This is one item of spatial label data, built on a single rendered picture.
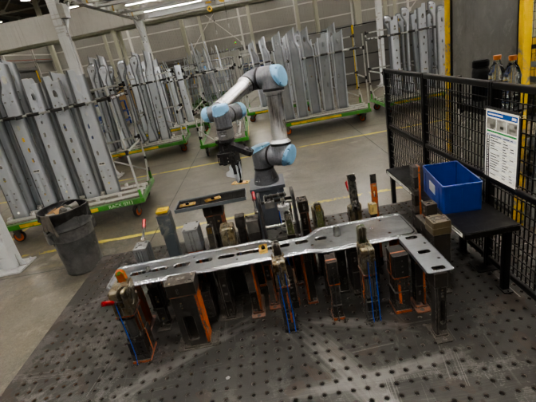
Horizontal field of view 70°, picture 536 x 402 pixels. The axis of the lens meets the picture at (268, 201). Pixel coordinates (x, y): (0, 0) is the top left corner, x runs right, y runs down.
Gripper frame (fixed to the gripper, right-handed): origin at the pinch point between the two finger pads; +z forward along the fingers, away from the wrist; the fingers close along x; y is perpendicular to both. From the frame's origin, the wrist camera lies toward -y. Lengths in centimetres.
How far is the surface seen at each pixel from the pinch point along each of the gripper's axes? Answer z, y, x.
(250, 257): 28.8, -6.2, 23.2
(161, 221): 17.8, 46.5, 2.8
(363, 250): 25, -55, 28
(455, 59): -12, -140, -272
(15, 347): 128, 227, -17
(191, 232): 19.1, 24.2, 15.0
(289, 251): 28.8, -23.3, 19.5
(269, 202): 13.4, -11.7, -0.4
